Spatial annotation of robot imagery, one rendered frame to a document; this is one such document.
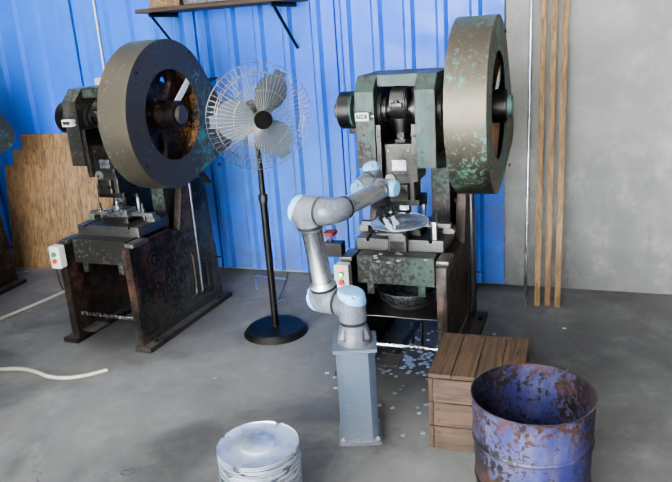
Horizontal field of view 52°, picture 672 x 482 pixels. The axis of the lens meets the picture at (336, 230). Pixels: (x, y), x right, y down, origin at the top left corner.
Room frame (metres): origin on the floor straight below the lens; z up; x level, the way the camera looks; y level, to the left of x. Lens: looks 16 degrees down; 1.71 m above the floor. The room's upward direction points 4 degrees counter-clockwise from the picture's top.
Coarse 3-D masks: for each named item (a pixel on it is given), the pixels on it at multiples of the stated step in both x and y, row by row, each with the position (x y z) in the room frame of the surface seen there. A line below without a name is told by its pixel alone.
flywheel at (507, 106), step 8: (496, 56) 3.41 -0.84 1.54; (496, 64) 3.45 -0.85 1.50; (496, 72) 3.47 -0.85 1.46; (496, 80) 3.49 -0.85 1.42; (496, 88) 3.30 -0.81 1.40; (496, 96) 3.16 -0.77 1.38; (504, 96) 3.14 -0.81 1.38; (512, 96) 3.17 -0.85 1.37; (496, 104) 3.14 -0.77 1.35; (504, 104) 3.13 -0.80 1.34; (512, 104) 3.17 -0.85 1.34; (496, 112) 3.14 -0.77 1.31; (504, 112) 3.13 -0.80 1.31; (512, 112) 3.17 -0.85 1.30; (496, 120) 3.17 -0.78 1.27; (504, 120) 3.15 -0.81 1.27; (496, 128) 3.47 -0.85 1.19; (496, 136) 3.44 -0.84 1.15; (496, 144) 3.41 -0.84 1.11; (496, 152) 3.38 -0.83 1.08
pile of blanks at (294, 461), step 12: (300, 456) 2.11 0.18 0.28; (228, 468) 2.01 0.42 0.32; (264, 468) 1.99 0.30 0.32; (276, 468) 1.99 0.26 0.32; (288, 468) 2.04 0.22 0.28; (300, 468) 2.10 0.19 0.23; (228, 480) 2.02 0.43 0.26; (240, 480) 1.98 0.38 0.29; (252, 480) 1.97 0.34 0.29; (264, 480) 1.98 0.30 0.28; (276, 480) 1.99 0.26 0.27; (288, 480) 2.02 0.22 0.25; (300, 480) 2.08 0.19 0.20
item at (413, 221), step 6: (396, 216) 3.36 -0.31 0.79; (402, 216) 3.35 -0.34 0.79; (408, 216) 3.34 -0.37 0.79; (414, 216) 3.33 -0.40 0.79; (420, 216) 3.32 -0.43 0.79; (426, 216) 3.30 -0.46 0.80; (372, 222) 3.30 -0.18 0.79; (378, 222) 3.29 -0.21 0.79; (402, 222) 3.23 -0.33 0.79; (408, 222) 3.22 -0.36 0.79; (414, 222) 3.23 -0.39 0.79; (420, 222) 3.22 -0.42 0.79; (378, 228) 3.19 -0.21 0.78; (384, 228) 3.18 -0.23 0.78; (396, 228) 3.17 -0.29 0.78; (402, 228) 3.16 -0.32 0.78; (408, 228) 3.15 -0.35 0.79; (414, 228) 3.13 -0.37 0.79
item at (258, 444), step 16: (240, 432) 2.21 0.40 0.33; (256, 432) 2.20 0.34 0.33; (272, 432) 2.19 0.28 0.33; (288, 432) 2.18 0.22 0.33; (224, 448) 2.11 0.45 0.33; (240, 448) 2.10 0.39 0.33; (256, 448) 2.09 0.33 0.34; (272, 448) 2.09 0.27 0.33; (288, 448) 2.08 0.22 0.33; (256, 464) 2.00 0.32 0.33; (272, 464) 1.99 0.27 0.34
